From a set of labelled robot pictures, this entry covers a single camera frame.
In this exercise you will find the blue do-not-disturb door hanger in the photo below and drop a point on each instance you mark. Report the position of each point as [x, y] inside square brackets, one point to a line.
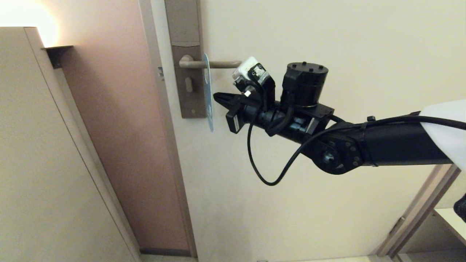
[208, 102]

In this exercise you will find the pale wardrobe shelf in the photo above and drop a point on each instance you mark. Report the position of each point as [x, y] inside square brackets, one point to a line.
[449, 218]

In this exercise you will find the cream door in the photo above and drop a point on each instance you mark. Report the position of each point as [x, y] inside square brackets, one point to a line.
[255, 218]

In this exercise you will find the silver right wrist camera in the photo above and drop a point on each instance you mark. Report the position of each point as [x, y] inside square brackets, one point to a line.
[247, 69]

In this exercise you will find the beige cabinet panel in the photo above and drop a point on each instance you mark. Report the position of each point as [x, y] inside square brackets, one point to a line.
[36, 163]

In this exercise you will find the black right camera bracket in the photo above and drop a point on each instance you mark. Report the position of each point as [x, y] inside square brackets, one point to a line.
[267, 91]

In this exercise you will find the dark wall lamp bracket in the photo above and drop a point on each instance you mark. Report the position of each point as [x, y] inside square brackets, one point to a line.
[57, 54]

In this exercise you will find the brown door lock plate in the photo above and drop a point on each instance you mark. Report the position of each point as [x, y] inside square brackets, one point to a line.
[184, 22]

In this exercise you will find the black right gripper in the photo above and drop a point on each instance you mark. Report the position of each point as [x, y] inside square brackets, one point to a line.
[262, 118]

